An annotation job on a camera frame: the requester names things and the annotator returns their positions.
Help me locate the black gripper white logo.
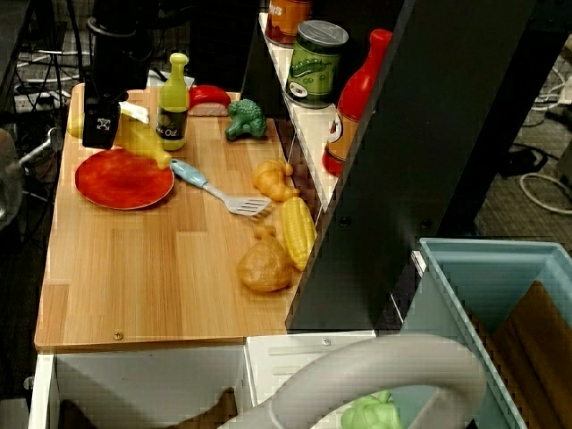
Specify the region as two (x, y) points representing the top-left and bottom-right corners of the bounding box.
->
(81, 98), (122, 151)

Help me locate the yellow toy banana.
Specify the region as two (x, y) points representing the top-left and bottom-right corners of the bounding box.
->
(66, 111), (173, 171)

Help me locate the red round plate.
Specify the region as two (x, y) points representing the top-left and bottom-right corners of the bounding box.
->
(74, 148), (176, 211)

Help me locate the toy fried egg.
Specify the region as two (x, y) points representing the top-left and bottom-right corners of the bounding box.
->
(117, 101), (151, 125)

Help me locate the metal table clamp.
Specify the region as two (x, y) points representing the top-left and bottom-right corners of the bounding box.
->
(16, 126), (64, 167)

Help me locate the white power strip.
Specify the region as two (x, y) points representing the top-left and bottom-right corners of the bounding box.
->
(12, 91), (72, 114)

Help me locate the green olive oil bottle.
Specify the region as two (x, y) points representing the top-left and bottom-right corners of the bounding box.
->
(155, 52), (190, 152)

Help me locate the toy red tuna sushi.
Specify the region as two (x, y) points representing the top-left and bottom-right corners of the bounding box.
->
(187, 84), (232, 118)

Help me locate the green toy broccoli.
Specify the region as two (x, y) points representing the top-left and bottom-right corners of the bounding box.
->
(223, 97), (268, 142)

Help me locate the toy croissant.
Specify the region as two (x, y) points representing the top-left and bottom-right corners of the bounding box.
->
(252, 159), (301, 202)

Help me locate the white slanted shelf board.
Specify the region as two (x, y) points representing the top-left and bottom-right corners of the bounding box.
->
(258, 12), (341, 215)

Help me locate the orange red can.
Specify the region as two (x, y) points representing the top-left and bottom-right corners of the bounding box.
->
(265, 0), (313, 46)

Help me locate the brown toy chicken drumstick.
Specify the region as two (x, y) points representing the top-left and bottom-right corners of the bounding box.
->
(236, 224), (294, 293)

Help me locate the green pea can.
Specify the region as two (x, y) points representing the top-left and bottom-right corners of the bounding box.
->
(285, 19), (350, 110)

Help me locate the yellow toy corn cob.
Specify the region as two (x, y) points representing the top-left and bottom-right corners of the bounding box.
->
(279, 196), (318, 272)

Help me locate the red toy ketchup bottle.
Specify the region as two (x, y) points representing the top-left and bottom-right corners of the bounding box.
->
(322, 28), (393, 178)

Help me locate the white toy sink cabinet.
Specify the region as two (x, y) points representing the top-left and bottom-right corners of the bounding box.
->
(27, 329), (377, 429)

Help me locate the grey curved faucet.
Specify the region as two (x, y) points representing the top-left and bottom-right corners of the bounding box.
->
(216, 332), (488, 429)

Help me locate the light green toy pepper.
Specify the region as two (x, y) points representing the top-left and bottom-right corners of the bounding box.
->
(341, 390), (402, 429)

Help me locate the light blue plastic bin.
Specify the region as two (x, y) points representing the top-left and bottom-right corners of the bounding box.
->
(392, 237), (572, 429)

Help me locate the brown wooden board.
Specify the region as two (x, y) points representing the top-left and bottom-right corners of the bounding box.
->
(464, 280), (572, 429)

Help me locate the blue handled grey spatula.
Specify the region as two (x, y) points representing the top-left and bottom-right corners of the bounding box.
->
(169, 158), (273, 218)

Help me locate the black shelf frame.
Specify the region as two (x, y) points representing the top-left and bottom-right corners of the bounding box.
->
(240, 0), (537, 334)

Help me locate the white coiled cable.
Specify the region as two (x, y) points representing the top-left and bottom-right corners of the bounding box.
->
(519, 171), (572, 212)

